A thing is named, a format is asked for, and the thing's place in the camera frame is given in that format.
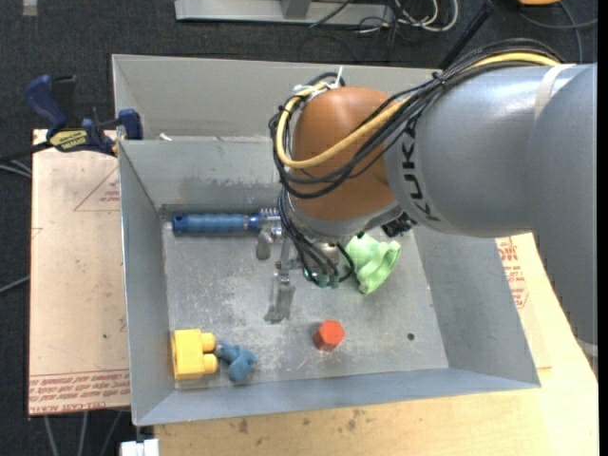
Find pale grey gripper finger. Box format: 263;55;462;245
279;273;296;323
263;259;283;325

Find light green rubber toy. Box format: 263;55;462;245
343;234;403;295

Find red hexagonal block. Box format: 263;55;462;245
313;319;347;352

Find grey metal bin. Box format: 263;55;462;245
111;53;542;428

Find blue toy figure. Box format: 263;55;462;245
214;341;259;384

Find yellow toy brick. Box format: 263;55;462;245
171;328;219;381

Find brown cardboard board red print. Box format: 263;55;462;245
28;128;555;418

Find black cylinder on white bracket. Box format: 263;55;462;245
381;215;415;238

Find blue-handled metal tool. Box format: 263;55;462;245
171;206;284;262

